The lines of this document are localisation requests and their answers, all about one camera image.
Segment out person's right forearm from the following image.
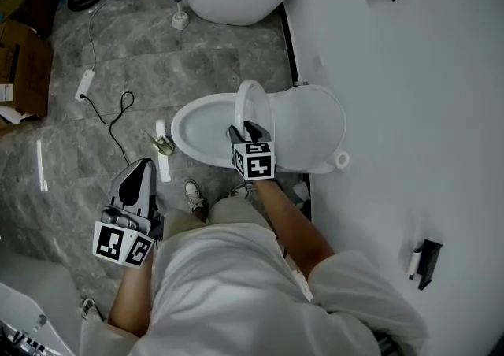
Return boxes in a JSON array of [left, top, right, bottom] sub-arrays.
[[254, 179, 336, 280]]

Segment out white brush holder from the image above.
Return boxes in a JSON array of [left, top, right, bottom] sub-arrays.
[[171, 9, 191, 32]]

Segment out person's white shirt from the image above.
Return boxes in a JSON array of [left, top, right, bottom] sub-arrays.
[[80, 222, 429, 356]]

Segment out white power cable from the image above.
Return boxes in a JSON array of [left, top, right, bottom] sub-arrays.
[[87, 0, 163, 72]]

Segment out large open cardboard box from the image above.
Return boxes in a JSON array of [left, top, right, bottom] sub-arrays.
[[0, 19, 55, 129]]

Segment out person's left forearm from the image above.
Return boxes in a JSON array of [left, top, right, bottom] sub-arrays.
[[107, 255, 155, 339]]

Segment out white cylindrical roller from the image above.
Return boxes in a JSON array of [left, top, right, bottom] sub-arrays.
[[406, 250, 422, 281]]

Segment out white slipper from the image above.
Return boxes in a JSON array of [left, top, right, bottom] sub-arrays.
[[80, 296, 104, 323]]

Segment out white bathtub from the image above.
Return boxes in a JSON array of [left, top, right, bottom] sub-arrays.
[[0, 250, 84, 356]]

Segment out small cardboard box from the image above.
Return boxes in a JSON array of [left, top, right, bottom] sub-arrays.
[[0, 0, 61, 39]]

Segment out black paper holder with roll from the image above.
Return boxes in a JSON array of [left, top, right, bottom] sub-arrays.
[[413, 239, 444, 291]]

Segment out person's right shoe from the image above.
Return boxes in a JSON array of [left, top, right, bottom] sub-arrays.
[[228, 184, 254, 201]]

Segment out person's beige shorts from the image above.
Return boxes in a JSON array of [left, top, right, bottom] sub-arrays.
[[162, 196, 273, 242]]

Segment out white foam piece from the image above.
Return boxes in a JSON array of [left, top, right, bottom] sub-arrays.
[[0, 104, 32, 125]]

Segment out crumpled white wrapping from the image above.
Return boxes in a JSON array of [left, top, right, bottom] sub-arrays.
[[290, 180, 313, 206]]

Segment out white toilet bowl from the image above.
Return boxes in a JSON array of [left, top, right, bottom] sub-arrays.
[[170, 84, 351, 175]]

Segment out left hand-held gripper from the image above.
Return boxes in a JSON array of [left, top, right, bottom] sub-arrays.
[[92, 158, 165, 269]]

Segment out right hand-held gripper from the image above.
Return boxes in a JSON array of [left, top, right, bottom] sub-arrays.
[[228, 121, 277, 182]]

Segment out black floor cable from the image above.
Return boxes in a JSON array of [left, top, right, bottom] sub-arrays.
[[80, 91, 135, 166]]

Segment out white power strip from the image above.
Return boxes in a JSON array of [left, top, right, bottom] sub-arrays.
[[74, 69, 97, 103]]

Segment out person's shoe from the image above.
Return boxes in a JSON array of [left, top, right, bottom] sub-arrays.
[[183, 178, 209, 214], [228, 184, 254, 201]]

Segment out person's left shoe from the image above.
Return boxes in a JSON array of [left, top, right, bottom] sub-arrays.
[[183, 178, 209, 214]]

